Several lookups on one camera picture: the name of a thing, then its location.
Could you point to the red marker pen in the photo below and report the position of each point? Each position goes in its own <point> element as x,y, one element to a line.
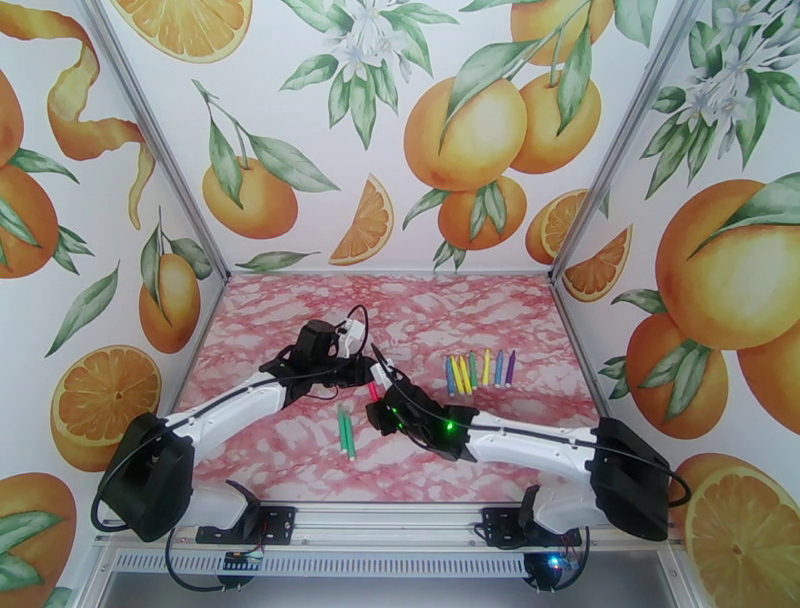
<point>374,392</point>

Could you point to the green marker pen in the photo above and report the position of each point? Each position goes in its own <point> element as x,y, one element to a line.
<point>350,437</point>
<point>342,431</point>
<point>473,372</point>

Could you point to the blue marker pen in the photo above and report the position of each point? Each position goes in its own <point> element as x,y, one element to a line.
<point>450,375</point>
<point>499,370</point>

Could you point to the yellow marker pen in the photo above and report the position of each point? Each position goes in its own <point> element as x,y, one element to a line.
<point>465,375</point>
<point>457,375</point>
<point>486,369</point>

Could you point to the purple marker pen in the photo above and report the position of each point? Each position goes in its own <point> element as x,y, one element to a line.
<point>511,370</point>

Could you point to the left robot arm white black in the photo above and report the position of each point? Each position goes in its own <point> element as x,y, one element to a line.
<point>150,481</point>

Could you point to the grey metal tray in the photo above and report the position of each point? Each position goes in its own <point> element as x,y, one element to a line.
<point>387,594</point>

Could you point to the small circuit board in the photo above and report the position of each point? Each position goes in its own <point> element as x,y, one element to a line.
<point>242,560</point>

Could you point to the black round device with light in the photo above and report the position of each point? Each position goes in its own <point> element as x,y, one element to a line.
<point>544,575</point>

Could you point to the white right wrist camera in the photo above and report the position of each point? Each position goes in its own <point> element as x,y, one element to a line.
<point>379,372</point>

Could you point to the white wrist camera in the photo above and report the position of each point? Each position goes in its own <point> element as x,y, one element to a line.
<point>379,372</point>
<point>351,329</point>

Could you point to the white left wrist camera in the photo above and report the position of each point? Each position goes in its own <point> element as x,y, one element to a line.
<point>351,329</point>

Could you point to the aluminium mounting rail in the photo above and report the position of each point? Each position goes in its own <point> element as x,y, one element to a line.
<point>387,522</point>

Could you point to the aluminium frame post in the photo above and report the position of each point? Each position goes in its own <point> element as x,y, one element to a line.
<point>154,131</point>
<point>627,131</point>

